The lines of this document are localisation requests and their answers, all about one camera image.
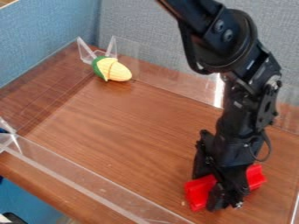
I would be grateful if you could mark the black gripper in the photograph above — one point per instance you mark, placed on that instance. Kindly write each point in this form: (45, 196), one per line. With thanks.
(226, 158)

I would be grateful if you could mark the red plastic block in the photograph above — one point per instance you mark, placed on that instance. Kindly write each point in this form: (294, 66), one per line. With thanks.
(198, 188)

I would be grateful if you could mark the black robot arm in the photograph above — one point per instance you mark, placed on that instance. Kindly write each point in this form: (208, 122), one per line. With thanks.
(221, 45)

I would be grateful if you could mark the clear acrylic front barrier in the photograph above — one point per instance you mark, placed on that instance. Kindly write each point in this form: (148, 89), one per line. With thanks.
(85, 194)

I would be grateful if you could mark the clear acrylic barrier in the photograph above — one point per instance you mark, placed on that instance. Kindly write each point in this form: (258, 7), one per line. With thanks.
(85, 194)
(294, 217)
(165, 70)

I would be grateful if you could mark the clear acrylic right barrier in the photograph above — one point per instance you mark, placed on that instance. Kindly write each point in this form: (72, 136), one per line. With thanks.
(294, 217)

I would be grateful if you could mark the clear acrylic back barrier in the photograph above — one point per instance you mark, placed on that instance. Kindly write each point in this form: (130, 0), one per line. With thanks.
(165, 70)

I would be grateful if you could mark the yellow green toy corn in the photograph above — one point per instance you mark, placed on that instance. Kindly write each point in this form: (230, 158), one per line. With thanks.
(110, 69)

